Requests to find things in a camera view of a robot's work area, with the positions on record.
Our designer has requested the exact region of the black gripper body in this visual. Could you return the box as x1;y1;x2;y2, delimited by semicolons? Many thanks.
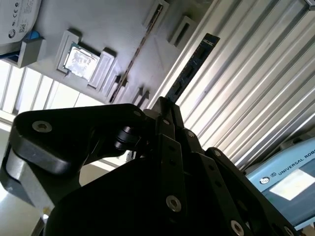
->
44;157;197;236

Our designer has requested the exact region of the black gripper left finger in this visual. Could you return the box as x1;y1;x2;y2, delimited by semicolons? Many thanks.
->
7;96;188;220

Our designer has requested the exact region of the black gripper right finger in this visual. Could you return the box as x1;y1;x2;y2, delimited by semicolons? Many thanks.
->
172;105;300;236

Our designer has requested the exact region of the dark blue RAM stick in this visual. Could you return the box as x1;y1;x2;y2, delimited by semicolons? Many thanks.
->
166;32;221;103

